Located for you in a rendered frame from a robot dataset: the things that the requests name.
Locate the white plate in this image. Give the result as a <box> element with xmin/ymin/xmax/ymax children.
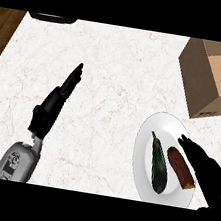
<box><xmin>125</xmin><ymin>107</ymin><xmax>207</xmax><ymax>210</ymax></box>

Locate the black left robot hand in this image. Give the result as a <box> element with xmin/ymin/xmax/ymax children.
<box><xmin>25</xmin><ymin>56</ymin><xmax>86</xmax><ymax>145</ymax></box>

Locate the black rounded appliance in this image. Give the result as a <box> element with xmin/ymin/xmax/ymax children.
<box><xmin>27</xmin><ymin>11</ymin><xmax>78</xmax><ymax>27</ymax></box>

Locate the dark green eggplant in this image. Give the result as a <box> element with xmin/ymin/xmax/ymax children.
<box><xmin>141</xmin><ymin>130</ymin><xmax>176</xmax><ymax>196</ymax></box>

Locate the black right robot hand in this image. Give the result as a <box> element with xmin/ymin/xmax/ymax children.
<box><xmin>166</xmin><ymin>133</ymin><xmax>221</xmax><ymax>215</ymax></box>

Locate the brown cardboard box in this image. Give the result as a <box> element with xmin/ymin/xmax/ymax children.
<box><xmin>168</xmin><ymin>36</ymin><xmax>221</xmax><ymax>125</ymax></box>

